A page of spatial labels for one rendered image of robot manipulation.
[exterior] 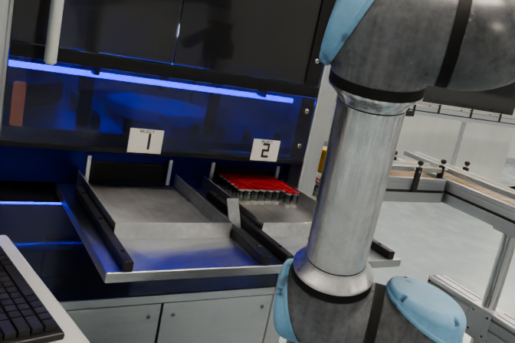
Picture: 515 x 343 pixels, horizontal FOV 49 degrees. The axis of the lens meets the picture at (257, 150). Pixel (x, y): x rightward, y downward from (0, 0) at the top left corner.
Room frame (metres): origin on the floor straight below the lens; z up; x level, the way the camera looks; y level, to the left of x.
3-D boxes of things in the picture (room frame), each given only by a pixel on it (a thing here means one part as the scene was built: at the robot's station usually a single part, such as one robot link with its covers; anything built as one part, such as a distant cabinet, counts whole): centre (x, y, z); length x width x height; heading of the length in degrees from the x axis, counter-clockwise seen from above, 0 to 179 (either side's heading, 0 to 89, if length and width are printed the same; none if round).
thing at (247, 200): (1.46, -0.05, 0.90); 0.18 x 0.02 x 0.05; 122
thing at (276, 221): (1.43, -0.07, 0.90); 0.34 x 0.26 x 0.04; 32
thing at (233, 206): (1.21, 0.00, 0.91); 0.14 x 0.03 x 0.06; 31
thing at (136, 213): (1.25, 0.22, 0.90); 0.34 x 0.26 x 0.04; 32
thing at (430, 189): (1.93, -0.39, 0.92); 0.69 x 0.16 x 0.16; 122
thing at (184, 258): (1.28, 0.04, 0.87); 0.70 x 0.48 x 0.02; 122
